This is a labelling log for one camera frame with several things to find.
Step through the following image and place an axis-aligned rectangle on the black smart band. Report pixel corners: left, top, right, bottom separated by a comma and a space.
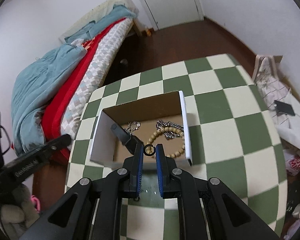
110, 123, 143, 155

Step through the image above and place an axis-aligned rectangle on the teal blanket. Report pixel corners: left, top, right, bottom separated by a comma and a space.
11, 44, 87, 156

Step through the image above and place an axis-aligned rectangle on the silver charm bracelet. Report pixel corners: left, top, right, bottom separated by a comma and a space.
124, 121, 141, 136

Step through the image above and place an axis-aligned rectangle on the pink plastic object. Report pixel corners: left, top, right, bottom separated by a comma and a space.
30, 195, 41, 213

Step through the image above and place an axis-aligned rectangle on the silver chain bracelet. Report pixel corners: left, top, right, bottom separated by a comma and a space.
155, 119, 184, 140

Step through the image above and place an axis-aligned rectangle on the wooden bead bracelet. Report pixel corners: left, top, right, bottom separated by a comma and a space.
145, 126, 186, 159

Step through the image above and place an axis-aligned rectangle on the red white plastic bag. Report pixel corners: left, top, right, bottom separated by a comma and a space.
283, 151, 300, 176

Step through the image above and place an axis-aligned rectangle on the open cardboard box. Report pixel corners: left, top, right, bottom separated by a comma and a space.
89, 90, 192, 169

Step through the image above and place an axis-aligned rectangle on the white patterned cloth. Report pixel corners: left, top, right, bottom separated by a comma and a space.
252, 55, 300, 156

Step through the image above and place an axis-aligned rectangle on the green white checkered tablecloth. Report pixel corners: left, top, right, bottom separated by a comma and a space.
65, 54, 287, 234

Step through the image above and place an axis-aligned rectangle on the white door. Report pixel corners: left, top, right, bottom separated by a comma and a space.
139, 0, 204, 30

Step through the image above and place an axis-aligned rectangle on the checkered mattress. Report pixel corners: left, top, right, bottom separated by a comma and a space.
60, 18, 133, 138

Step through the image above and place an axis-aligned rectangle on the red bed sheet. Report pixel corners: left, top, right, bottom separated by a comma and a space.
11, 17, 127, 165

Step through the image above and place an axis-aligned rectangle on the black smartphone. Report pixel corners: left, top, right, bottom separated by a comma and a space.
274, 100, 295, 116

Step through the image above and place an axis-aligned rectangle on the black ring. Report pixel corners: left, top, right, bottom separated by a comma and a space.
143, 144, 156, 157

